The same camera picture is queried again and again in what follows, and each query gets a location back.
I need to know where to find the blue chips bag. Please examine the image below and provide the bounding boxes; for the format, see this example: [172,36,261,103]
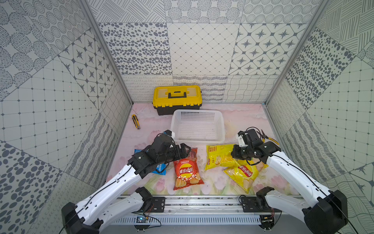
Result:
[128,149,167,178]

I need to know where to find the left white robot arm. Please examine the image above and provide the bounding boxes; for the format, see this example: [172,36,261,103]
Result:
[61,130,191,234]

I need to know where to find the yellow Lay's chips bag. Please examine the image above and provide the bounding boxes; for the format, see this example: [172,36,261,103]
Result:
[224,161,268,194]

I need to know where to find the yellow black utility knife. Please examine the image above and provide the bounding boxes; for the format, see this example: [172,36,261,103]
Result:
[131,114,141,129]

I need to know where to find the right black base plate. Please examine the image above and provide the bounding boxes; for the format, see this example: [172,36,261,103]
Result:
[239,196,261,213]

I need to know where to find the aluminium mounting rail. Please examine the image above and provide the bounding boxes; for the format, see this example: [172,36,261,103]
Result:
[110,196,287,229]

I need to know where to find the yellow handled pliers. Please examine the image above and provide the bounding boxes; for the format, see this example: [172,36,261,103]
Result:
[261,130,280,146]

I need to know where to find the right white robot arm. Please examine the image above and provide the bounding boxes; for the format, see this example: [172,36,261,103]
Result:
[231,127,349,234]

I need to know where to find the red chips bag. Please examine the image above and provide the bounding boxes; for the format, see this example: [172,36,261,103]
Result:
[173,148,204,191]

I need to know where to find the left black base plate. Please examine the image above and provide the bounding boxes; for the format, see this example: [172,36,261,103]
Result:
[145,197,166,214]

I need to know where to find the white plastic basket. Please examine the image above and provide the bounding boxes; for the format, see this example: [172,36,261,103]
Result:
[170,109,226,145]

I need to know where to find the yellow black toolbox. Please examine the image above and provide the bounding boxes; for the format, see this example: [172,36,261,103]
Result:
[153,85,203,116]

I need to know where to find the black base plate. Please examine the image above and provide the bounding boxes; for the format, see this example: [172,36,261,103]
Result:
[239,196,261,213]
[145,197,166,214]

